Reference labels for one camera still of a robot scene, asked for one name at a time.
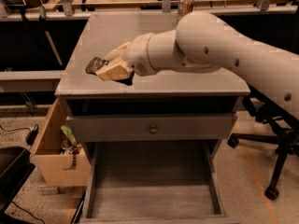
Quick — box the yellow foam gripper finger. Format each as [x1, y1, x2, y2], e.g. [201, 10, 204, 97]
[105, 42, 130, 61]
[95, 57, 134, 81]

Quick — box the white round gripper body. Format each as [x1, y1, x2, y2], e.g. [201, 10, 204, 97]
[124, 33, 157, 77]

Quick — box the dark chocolate rxbar wrapper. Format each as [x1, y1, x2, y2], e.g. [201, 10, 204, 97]
[85, 57, 108, 75]

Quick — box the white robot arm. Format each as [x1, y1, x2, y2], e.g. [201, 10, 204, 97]
[96, 12, 299, 119]

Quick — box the grey wooden drawer cabinet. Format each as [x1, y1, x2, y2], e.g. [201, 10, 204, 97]
[55, 12, 249, 155]

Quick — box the closed grey top drawer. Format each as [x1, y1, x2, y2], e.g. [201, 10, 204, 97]
[66, 114, 236, 143]

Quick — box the round metal drawer knob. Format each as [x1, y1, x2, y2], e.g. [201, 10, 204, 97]
[149, 125, 157, 134]

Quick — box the open grey middle drawer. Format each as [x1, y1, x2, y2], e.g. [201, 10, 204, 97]
[80, 141, 240, 224]

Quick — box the gold soda can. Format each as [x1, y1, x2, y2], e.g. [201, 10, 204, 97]
[177, 0, 193, 21]

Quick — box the green packet in box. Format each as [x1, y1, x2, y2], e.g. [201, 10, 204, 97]
[61, 125, 77, 147]

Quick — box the black power adapter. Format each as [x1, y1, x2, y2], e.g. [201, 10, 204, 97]
[25, 125, 39, 146]

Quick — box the light wooden open box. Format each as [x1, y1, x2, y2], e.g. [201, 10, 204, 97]
[33, 99, 91, 187]

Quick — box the black bin at left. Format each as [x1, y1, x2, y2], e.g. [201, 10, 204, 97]
[0, 147, 35, 213]

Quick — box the black wheeled chair base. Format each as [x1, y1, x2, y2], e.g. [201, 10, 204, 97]
[227, 87, 299, 200]

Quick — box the grey metal rail frame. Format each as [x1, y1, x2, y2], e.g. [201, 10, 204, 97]
[0, 71, 64, 92]

